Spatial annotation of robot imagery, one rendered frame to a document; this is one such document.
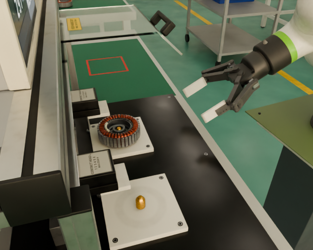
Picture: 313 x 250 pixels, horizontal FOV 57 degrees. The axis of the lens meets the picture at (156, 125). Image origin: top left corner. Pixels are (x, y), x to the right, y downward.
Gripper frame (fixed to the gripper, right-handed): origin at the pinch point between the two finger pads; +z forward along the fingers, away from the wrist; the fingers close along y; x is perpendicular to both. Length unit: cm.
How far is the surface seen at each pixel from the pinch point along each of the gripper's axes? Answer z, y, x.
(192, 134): 5.7, -3.8, -5.4
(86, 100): 21.5, -3.3, 20.9
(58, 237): 35.4, -28.5, 14.2
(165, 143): 12.8, -5.3, -1.4
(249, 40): -98, 205, -131
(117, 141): 22.0, -5.9, 8.1
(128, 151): 21.2, -7.2, 4.7
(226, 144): -9, 71, -102
